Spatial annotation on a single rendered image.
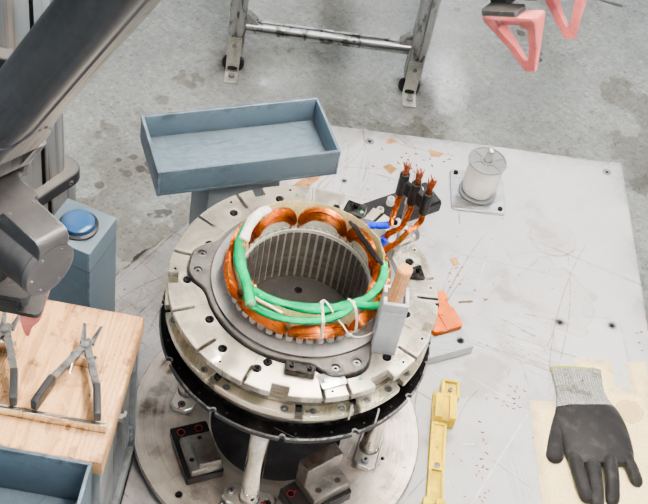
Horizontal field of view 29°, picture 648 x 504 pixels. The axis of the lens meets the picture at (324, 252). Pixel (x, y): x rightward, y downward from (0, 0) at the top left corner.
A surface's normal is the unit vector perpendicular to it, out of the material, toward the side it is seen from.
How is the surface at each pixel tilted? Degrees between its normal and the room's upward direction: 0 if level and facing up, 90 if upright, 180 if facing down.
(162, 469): 0
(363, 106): 0
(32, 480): 90
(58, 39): 82
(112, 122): 0
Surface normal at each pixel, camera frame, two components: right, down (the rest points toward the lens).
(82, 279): -0.38, 0.66
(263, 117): 0.29, 0.75
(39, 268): 0.76, 0.57
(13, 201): 0.26, -0.72
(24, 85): -0.56, 0.45
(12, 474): -0.12, 0.74
